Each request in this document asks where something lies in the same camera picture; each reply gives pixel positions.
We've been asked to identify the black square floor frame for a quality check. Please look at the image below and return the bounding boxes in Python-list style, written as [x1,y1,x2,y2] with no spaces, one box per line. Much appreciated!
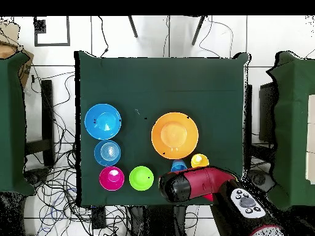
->
[33,16,71,47]

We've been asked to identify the blue cup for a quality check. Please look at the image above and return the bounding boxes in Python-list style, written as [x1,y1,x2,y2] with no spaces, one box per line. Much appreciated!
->
[170,159,188,173]

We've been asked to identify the dark green table cloth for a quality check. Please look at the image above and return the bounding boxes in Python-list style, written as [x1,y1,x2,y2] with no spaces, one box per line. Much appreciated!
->
[74,50,252,207]

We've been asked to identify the large orange bowl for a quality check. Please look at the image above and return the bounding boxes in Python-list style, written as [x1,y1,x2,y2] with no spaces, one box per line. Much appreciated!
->
[151,112,199,160]

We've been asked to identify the green bowl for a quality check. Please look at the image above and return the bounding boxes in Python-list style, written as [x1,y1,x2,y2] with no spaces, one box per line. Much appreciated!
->
[129,165,155,192]

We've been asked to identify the large blue bowl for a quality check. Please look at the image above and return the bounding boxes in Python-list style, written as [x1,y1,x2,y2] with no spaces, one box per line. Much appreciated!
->
[84,103,122,141]

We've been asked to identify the black metal frame bar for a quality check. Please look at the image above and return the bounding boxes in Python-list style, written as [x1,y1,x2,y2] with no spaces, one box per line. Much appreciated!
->
[25,79,55,168]

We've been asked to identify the black cable with plug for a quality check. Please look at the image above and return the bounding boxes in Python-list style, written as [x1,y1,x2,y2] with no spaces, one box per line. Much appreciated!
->
[97,15,110,58]

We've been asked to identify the pink bowl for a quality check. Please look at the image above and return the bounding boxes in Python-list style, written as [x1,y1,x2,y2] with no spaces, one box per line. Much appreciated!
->
[98,166,126,192]

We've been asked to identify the grey chair base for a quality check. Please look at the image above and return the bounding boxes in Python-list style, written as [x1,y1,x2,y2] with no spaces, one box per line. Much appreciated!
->
[23,168,51,189]

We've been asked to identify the black computer case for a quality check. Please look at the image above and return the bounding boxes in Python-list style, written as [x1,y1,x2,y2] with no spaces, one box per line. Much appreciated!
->
[258,82,277,143]

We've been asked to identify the small yellow orange cup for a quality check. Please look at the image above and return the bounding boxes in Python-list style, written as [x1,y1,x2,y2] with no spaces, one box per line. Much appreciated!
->
[191,153,210,169]

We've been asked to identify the cardboard box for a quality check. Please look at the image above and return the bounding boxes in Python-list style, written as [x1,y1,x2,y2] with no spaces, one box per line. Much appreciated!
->
[0,20,34,89]

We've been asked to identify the green cloth side table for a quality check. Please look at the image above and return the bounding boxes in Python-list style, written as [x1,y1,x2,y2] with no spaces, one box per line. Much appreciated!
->
[0,52,35,197]
[265,50,315,211]

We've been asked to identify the light blue shallow bowl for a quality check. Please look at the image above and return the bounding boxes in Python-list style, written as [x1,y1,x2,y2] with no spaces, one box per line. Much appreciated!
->
[94,140,122,167]

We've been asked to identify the camera tripod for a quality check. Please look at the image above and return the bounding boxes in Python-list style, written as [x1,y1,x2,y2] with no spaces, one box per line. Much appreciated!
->
[127,15,205,47]

